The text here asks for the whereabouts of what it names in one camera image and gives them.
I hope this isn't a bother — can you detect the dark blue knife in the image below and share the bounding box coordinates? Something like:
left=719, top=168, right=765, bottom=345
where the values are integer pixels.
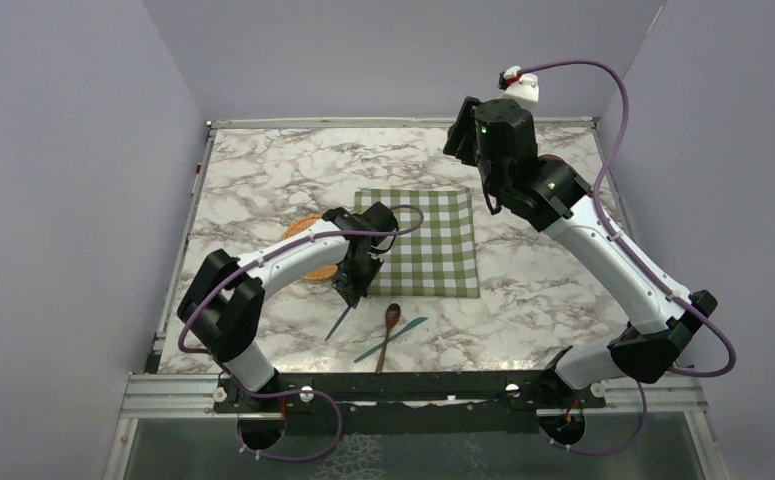
left=324, top=305, right=355, bottom=342

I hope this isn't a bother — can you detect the brown handled utensil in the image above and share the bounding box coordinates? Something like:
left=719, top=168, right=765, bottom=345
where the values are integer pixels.
left=375, top=303, right=401, bottom=375

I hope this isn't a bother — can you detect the orange woven plate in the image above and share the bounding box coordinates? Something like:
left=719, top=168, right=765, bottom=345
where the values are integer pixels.
left=282, top=213, right=341, bottom=284

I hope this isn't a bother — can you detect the blue handled utensil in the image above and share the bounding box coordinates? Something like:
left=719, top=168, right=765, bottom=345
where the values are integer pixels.
left=354, top=317, right=428, bottom=363

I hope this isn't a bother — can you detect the green white checkered cloth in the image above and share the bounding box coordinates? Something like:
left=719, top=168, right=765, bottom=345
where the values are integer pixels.
left=354, top=188, right=480, bottom=298

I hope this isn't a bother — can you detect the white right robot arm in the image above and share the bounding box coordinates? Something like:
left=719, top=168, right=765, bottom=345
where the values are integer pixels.
left=443, top=97, right=717, bottom=407

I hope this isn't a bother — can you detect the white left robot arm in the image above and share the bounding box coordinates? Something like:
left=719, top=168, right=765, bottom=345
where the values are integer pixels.
left=176, top=202, right=399, bottom=411

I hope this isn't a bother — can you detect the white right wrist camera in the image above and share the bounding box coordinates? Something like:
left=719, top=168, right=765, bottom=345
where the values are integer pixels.
left=498, top=65, right=539, bottom=110

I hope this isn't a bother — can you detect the aluminium mounting rail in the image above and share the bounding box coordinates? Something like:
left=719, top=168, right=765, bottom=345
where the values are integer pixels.
left=119, top=372, right=709, bottom=420

